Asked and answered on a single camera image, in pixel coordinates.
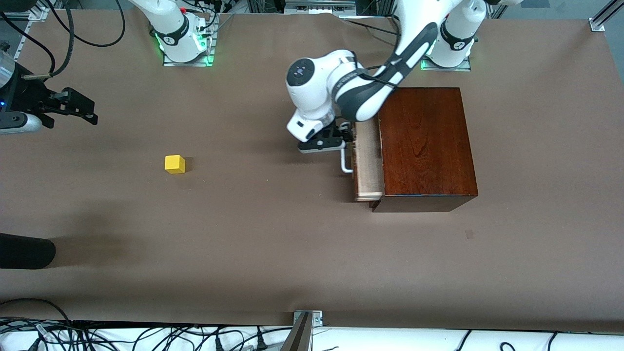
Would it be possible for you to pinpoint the wooden drawer with white handle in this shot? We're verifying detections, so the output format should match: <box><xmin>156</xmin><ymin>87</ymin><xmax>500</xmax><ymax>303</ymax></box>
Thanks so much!
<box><xmin>340</xmin><ymin>119</ymin><xmax>386</xmax><ymax>202</ymax></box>

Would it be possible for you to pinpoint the yellow cube block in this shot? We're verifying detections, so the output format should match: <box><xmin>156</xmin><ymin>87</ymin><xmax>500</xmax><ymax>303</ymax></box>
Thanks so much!
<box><xmin>164</xmin><ymin>155</ymin><xmax>186</xmax><ymax>175</ymax></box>

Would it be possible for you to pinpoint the dark brown wooden cabinet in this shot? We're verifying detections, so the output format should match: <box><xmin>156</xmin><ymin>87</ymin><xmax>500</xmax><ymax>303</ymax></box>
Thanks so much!
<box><xmin>370</xmin><ymin>87</ymin><xmax>479</xmax><ymax>214</ymax></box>

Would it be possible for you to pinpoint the metal equipment rack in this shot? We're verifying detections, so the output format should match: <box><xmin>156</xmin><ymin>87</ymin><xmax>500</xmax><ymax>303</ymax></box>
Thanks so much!
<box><xmin>246</xmin><ymin>0</ymin><xmax>390</xmax><ymax>15</ymax></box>

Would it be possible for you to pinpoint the black cylindrical object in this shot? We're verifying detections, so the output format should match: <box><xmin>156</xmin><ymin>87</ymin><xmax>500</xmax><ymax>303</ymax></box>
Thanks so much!
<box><xmin>0</xmin><ymin>234</ymin><xmax>56</xmax><ymax>270</ymax></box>

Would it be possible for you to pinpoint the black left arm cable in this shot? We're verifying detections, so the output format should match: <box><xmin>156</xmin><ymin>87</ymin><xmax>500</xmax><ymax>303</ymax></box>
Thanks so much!
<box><xmin>355</xmin><ymin>62</ymin><xmax>401</xmax><ymax>89</ymax></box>

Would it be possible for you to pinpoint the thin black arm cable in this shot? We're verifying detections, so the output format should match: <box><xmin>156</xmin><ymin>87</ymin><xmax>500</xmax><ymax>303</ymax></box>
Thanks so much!
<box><xmin>48</xmin><ymin>0</ymin><xmax>126</xmax><ymax>48</ymax></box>

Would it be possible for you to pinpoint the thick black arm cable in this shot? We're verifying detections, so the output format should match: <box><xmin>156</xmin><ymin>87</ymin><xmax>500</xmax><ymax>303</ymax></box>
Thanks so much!
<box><xmin>0</xmin><ymin>0</ymin><xmax>75</xmax><ymax>79</ymax></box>

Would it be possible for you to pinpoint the aluminium table edge rail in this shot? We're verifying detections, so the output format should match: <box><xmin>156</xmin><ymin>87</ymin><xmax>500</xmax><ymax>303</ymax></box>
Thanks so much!
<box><xmin>9</xmin><ymin>5</ymin><xmax>49</xmax><ymax>55</ymax></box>

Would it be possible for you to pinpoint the black cable on table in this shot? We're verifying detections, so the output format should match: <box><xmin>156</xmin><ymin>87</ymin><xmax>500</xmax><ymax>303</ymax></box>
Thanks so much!
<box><xmin>339</xmin><ymin>14</ymin><xmax>399</xmax><ymax>38</ymax></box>

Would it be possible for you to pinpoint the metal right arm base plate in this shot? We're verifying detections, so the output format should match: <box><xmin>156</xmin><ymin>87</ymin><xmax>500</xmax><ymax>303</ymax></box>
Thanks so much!
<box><xmin>162</xmin><ymin>22</ymin><xmax>215</xmax><ymax>67</ymax></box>

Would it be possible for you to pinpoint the black floor cable arc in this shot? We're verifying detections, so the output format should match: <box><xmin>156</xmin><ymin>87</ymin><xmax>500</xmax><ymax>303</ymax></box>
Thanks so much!
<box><xmin>0</xmin><ymin>298</ymin><xmax>74</xmax><ymax>337</ymax></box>

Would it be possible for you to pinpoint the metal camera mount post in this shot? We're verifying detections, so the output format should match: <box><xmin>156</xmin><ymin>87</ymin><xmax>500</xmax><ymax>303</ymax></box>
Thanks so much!
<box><xmin>280</xmin><ymin>310</ymin><xmax>324</xmax><ymax>351</ymax></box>

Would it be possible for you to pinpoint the aluminium corner rail bracket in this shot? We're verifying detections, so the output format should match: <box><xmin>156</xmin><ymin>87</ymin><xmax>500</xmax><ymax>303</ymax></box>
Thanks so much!
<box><xmin>589</xmin><ymin>0</ymin><xmax>624</xmax><ymax>33</ymax></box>

